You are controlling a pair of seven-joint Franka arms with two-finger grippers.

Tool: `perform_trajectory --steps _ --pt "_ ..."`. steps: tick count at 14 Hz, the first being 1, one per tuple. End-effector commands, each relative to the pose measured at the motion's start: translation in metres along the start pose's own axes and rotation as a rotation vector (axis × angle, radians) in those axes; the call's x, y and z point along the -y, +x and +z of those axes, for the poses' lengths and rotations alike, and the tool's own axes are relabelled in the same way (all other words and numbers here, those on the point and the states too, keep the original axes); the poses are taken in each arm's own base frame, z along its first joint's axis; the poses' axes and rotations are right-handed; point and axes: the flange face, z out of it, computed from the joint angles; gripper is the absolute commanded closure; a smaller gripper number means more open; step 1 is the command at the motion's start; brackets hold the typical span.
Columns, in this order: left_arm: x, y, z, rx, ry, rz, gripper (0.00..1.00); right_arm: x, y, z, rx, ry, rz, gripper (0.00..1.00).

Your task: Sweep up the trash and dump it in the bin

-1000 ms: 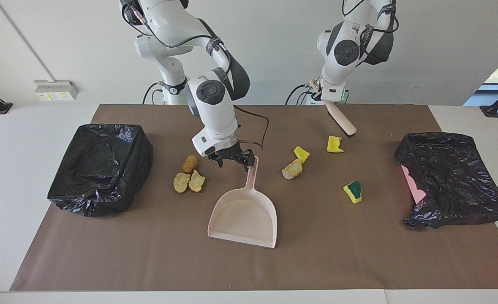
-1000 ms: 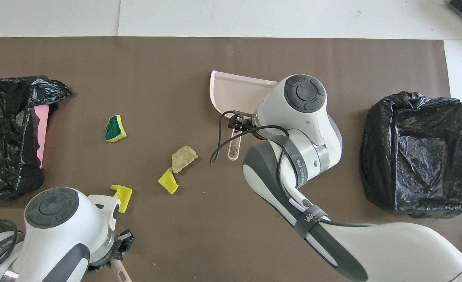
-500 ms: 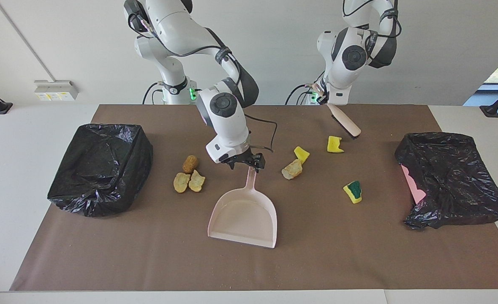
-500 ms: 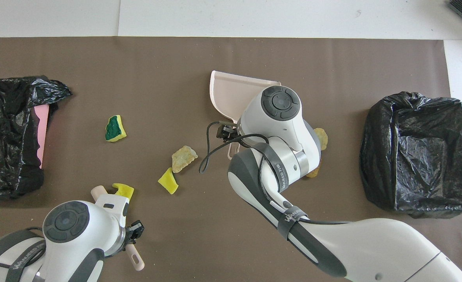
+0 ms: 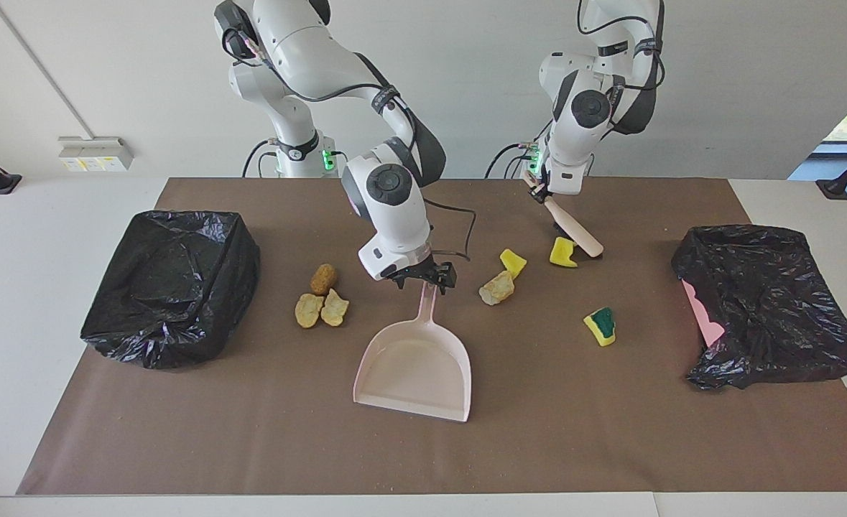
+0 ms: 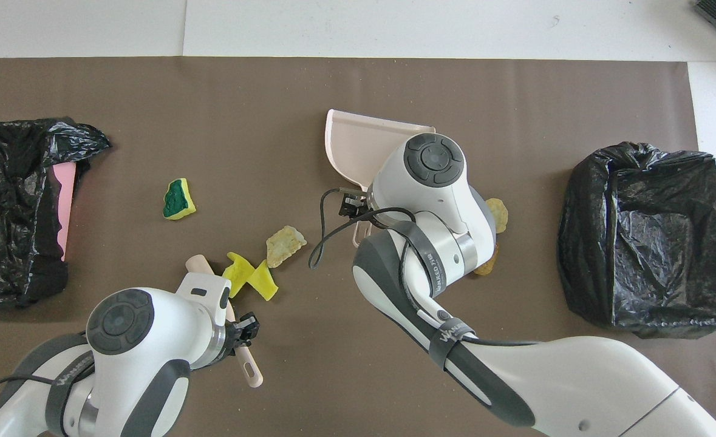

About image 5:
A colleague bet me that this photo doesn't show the beige hand brush black bristles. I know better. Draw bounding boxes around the beige hand brush black bristles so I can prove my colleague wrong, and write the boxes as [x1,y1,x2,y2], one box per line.
[544,195,605,260]

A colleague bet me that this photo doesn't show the pale bread chunk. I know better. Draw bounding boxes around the pale bread chunk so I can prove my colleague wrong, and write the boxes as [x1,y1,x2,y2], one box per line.
[478,271,516,307]

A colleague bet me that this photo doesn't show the notched yellow sponge piece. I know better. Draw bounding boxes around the notched yellow sponge piece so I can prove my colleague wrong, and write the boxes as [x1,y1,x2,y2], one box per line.
[549,237,579,269]

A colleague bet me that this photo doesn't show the angular fried bread piece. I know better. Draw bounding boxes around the angular fried bread piece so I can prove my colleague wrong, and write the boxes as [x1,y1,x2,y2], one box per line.
[320,289,350,327]

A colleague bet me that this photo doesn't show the brown oval croquette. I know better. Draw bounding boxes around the brown oval croquette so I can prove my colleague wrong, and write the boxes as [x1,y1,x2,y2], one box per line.
[310,264,338,296]

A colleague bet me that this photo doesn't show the pale pink plastic dustpan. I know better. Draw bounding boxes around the pale pink plastic dustpan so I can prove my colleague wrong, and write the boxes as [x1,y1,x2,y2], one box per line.
[353,280,473,423]

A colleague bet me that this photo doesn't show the rounded fried bread piece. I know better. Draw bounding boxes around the rounded fried bread piece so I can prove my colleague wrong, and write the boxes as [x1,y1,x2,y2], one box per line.
[295,293,325,329]

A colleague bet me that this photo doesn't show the yellow green sponge piece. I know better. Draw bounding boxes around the yellow green sponge piece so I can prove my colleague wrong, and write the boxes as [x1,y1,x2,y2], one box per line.
[583,307,617,347]

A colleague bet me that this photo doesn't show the pink plastic bin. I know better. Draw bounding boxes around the pink plastic bin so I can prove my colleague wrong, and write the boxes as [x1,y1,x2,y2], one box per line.
[682,280,726,348]

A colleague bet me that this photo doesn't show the black bag lined open bin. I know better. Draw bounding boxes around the black bag lined open bin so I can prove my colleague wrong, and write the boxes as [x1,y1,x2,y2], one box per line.
[80,210,261,370]

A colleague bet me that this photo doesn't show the crumpled black trash bag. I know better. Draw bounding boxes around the crumpled black trash bag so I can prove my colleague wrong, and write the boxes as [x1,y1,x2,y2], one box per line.
[671,225,847,391]

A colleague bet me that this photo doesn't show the brown paper table mat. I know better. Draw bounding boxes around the brown paper table mat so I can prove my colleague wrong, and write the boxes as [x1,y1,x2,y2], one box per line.
[16,177,847,496]

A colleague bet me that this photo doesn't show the black left base cable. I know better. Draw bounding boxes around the black left base cable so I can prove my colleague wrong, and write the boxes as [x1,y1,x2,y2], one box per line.
[484,140,539,179]

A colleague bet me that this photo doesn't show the black base cable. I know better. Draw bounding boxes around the black base cable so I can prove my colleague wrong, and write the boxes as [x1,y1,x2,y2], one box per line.
[242,140,280,178]
[484,140,539,179]

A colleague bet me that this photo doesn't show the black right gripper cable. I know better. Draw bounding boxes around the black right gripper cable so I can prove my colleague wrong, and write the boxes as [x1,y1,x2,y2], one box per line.
[423,201,478,261]

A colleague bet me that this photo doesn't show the black right base cable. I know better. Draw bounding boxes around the black right base cable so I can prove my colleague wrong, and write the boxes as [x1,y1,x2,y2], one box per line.
[242,140,280,178]

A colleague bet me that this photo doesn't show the white wall socket box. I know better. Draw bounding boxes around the white wall socket box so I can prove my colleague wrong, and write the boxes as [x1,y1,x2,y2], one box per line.
[58,136,135,172]

